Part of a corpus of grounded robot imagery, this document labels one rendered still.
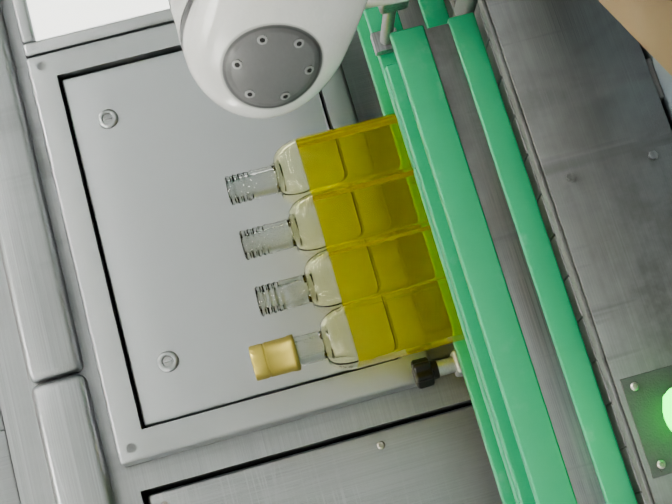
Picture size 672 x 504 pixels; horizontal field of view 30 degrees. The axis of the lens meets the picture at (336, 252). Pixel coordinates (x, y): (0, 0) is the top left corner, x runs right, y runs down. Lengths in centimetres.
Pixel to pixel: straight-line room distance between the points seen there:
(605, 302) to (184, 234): 50
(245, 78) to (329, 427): 68
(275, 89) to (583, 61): 47
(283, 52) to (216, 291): 66
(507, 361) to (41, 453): 54
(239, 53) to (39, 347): 71
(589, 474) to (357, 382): 33
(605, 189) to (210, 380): 47
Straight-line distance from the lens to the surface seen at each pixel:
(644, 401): 107
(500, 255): 110
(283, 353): 119
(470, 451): 136
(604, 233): 110
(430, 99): 113
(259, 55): 71
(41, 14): 148
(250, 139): 140
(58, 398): 135
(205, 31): 71
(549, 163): 110
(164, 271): 136
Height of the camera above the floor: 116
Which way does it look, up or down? 5 degrees down
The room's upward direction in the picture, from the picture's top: 105 degrees counter-clockwise
